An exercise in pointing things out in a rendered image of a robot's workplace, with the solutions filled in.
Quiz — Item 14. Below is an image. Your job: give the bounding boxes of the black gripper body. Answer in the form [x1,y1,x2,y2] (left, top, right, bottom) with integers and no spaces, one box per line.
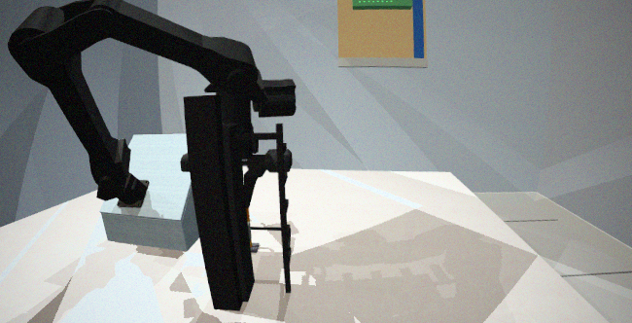
[180,119,292,173]

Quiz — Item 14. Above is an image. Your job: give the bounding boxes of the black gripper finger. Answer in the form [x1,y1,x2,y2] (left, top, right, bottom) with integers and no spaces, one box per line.
[244,169,266,209]

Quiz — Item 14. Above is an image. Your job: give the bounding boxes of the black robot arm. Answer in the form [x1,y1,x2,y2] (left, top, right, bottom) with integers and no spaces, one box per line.
[8,0,296,208]

